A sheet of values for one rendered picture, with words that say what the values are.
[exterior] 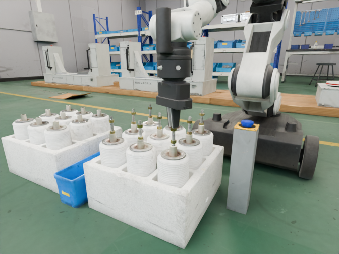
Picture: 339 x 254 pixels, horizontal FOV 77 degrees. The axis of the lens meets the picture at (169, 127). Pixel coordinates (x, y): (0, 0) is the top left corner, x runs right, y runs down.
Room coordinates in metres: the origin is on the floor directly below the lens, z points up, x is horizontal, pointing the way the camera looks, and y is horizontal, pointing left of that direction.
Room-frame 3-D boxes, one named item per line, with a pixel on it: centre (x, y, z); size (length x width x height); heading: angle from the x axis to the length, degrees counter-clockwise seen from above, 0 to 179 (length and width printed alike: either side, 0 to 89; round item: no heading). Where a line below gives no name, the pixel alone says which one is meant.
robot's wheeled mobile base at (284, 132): (1.23, -0.53, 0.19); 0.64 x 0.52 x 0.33; 149
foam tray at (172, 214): (0.74, 0.04, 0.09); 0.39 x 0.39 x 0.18; 62
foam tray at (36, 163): (1.00, 0.52, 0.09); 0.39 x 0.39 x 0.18; 62
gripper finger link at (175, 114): (0.57, -0.02, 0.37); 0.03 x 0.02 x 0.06; 129
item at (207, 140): (0.79, -0.12, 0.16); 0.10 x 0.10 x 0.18
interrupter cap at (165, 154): (0.58, -0.01, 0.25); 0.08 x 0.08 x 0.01
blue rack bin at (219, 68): (5.50, -1.41, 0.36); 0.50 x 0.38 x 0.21; 151
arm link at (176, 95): (0.58, -0.01, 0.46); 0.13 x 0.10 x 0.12; 39
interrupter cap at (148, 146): (0.64, 0.09, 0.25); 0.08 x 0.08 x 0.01
